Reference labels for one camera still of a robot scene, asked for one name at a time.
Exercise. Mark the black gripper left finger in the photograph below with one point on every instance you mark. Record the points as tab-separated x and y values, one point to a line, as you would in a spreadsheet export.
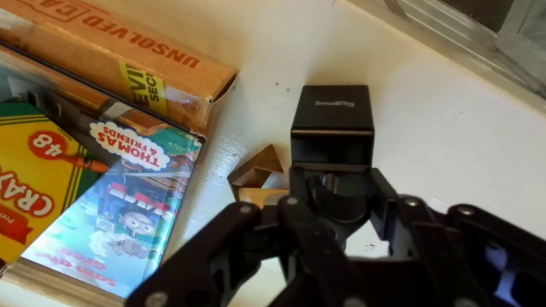
227	256

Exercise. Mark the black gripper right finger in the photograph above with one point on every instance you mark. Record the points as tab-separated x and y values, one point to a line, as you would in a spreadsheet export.
471	256

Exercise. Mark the black clamp mount with knob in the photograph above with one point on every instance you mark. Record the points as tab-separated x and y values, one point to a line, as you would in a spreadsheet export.
332	124

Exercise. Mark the small wooden block toy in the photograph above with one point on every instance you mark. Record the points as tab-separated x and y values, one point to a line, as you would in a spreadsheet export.
257	170

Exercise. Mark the Thomas and Friends book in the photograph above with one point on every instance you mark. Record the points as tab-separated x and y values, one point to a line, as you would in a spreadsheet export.
129	198

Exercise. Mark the yellow green crayon box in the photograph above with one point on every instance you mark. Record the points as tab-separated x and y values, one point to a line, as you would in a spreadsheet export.
34	170

